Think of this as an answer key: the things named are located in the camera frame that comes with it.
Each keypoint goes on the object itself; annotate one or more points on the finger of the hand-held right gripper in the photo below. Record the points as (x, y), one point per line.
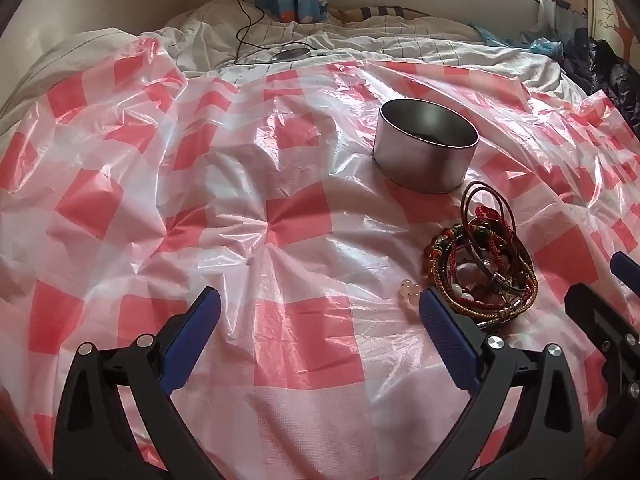
(626, 267)
(595, 312)

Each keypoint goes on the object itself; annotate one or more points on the white striped duvet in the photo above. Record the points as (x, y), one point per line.
(350, 40)

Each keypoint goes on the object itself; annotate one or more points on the dark clothing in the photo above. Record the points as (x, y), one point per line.
(605, 70)

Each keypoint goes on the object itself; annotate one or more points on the red checked plastic sheet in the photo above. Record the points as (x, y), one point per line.
(300, 210)

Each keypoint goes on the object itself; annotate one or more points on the blue plastic bag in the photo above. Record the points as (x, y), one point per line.
(545, 46)

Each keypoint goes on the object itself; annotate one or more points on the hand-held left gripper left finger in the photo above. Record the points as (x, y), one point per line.
(192, 340)

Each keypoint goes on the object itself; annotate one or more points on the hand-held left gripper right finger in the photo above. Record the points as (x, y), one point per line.
(447, 340)

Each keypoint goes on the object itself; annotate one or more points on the round grey charging pad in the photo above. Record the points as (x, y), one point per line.
(290, 54)

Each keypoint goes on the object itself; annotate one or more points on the round metal tin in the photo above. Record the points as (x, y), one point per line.
(420, 165)

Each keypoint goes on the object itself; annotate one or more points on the striped pillow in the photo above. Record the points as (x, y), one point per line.
(385, 12)

